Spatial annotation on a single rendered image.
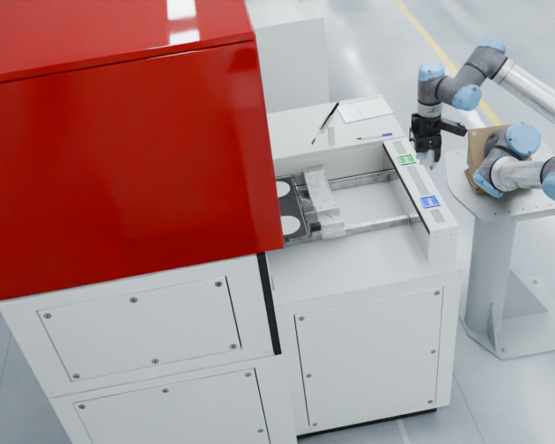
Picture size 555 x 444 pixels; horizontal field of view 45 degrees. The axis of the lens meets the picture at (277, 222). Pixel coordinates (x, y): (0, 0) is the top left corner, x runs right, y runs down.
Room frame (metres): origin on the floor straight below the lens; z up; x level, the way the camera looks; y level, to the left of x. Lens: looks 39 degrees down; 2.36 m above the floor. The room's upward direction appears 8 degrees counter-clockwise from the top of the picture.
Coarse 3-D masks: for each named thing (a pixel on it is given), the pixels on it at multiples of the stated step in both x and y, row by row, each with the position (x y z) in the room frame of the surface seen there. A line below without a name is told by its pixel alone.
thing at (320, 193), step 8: (320, 176) 2.06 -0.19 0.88; (312, 184) 2.02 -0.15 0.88; (320, 184) 2.01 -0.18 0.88; (328, 184) 2.00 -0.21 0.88; (312, 192) 1.97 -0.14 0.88; (320, 192) 1.96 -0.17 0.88; (328, 192) 1.95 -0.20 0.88; (312, 200) 1.92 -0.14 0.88; (320, 200) 1.91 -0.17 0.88; (328, 200) 1.91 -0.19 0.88; (328, 216) 1.82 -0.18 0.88; (336, 216) 1.81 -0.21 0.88; (328, 232) 1.73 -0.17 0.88; (336, 232) 1.73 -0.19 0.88; (344, 232) 1.73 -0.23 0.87
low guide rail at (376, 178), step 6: (372, 174) 2.07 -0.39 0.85; (378, 174) 2.06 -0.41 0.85; (384, 174) 2.05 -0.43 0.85; (342, 180) 2.06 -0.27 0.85; (348, 180) 2.05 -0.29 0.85; (354, 180) 2.05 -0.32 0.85; (360, 180) 2.04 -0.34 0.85; (366, 180) 2.05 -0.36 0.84; (372, 180) 2.05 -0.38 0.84; (378, 180) 2.05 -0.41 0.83; (384, 180) 2.05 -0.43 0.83; (330, 186) 2.04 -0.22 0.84; (336, 186) 2.04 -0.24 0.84; (342, 186) 2.04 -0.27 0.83; (348, 186) 2.04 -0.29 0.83; (354, 186) 2.04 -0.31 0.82; (300, 192) 2.03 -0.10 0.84; (306, 192) 2.03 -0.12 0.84
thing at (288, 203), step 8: (288, 184) 2.01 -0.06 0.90; (288, 192) 1.96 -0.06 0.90; (280, 200) 1.92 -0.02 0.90; (288, 200) 1.91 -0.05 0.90; (296, 200) 1.91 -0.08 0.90; (280, 208) 1.87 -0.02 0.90; (288, 208) 1.87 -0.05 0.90; (296, 208) 1.86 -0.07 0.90; (296, 216) 1.82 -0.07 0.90; (304, 224) 1.77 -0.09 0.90; (296, 232) 1.73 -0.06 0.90; (304, 232) 1.72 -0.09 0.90
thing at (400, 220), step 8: (400, 216) 1.80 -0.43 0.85; (360, 224) 1.78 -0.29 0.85; (368, 224) 1.78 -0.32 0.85; (376, 224) 1.77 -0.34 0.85; (384, 224) 1.78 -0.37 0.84; (392, 224) 1.78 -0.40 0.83; (400, 224) 1.78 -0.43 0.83; (312, 232) 1.78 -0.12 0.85; (320, 232) 1.77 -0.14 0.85; (352, 232) 1.77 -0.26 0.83; (360, 232) 1.77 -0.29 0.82; (296, 240) 1.76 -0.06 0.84; (304, 240) 1.76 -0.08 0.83; (312, 240) 1.76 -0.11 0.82
